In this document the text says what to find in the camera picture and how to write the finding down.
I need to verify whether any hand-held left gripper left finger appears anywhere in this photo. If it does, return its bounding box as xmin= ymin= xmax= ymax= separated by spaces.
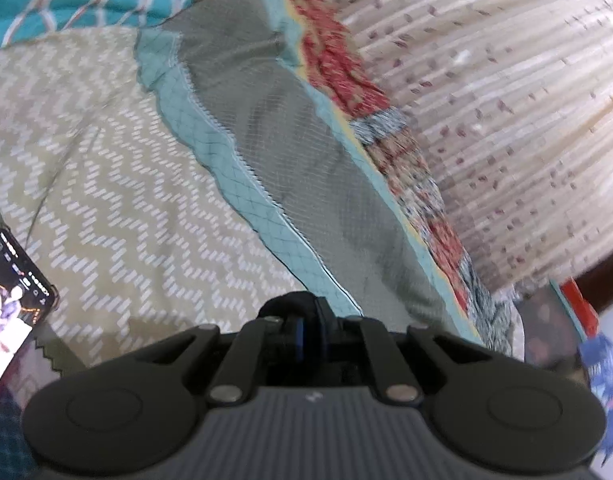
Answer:
xmin=136 ymin=316 xmax=305 ymax=404

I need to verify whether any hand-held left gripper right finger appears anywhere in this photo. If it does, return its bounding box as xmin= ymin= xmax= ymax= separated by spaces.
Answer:
xmin=314 ymin=300 xmax=492 ymax=404

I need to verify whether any grey blanket with teal border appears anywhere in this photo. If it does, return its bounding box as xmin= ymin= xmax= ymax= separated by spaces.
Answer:
xmin=135 ymin=0 xmax=487 ymax=346

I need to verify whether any blue patterned cloth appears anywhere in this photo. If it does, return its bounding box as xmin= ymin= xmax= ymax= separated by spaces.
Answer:
xmin=577 ymin=334 xmax=613 ymax=466

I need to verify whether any dark teal cloth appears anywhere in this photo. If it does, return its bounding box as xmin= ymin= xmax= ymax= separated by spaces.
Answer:
xmin=0 ymin=390 xmax=40 ymax=480

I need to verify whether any red and teal folded cloth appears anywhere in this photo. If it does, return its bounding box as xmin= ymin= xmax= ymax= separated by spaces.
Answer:
xmin=549 ymin=278 xmax=600 ymax=339

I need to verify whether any black zippered jacket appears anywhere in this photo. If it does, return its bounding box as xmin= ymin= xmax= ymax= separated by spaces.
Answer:
xmin=258 ymin=290 xmax=332 ymax=322

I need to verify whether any black smartphone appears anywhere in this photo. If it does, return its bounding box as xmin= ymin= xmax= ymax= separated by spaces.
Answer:
xmin=0 ymin=229 xmax=60 ymax=328

